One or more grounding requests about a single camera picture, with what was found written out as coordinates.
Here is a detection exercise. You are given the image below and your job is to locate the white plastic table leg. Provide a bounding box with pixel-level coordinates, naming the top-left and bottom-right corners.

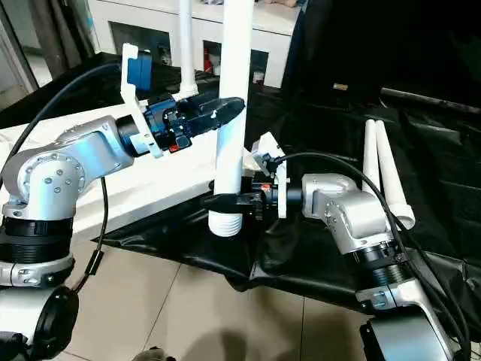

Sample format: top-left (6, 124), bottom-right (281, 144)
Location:
top-left (374, 120), bottom-right (416, 231)
top-left (363, 118), bottom-right (386, 202)
top-left (177, 0), bottom-right (199, 100)
top-left (207, 0), bottom-right (257, 237)

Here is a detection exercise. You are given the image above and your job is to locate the black mat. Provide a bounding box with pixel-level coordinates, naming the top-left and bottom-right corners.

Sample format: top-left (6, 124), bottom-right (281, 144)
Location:
top-left (0, 51), bottom-right (481, 320)

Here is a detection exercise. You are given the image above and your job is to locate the white cabinet with glass doors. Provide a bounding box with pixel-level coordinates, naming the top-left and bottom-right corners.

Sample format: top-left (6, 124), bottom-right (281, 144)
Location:
top-left (84, 0), bottom-right (303, 87)

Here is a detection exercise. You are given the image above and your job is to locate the black box with tan label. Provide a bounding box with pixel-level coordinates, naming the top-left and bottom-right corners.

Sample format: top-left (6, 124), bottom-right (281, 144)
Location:
top-left (289, 0), bottom-right (388, 106)

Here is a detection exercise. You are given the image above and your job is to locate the grey curtain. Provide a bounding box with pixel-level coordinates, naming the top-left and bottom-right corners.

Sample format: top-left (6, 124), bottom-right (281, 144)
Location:
top-left (26, 0), bottom-right (98, 76)

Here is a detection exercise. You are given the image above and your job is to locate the dark metal rail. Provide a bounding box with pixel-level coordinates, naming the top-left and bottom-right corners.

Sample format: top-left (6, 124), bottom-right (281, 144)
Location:
top-left (380, 87), bottom-right (481, 114)

